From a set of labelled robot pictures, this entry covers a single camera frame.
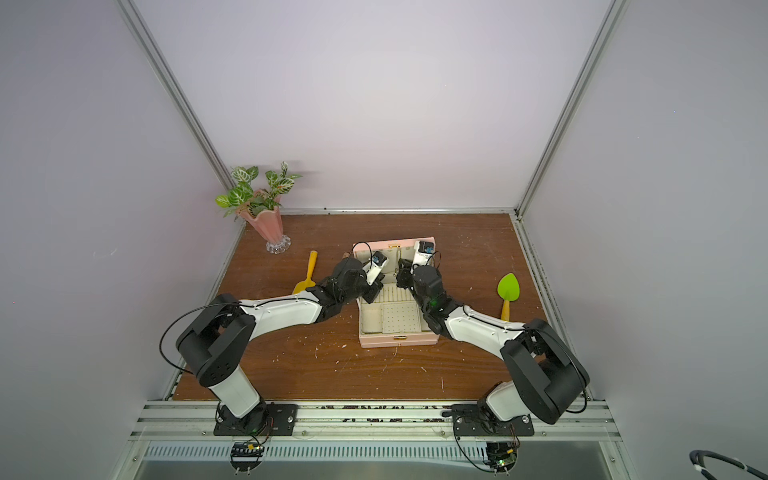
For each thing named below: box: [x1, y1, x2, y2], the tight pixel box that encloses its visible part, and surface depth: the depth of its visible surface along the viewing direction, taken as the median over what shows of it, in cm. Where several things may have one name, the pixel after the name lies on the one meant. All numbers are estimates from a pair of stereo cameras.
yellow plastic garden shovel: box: [292, 250, 318, 295], surface depth 102 cm
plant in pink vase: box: [215, 162, 301, 254], surface depth 96 cm
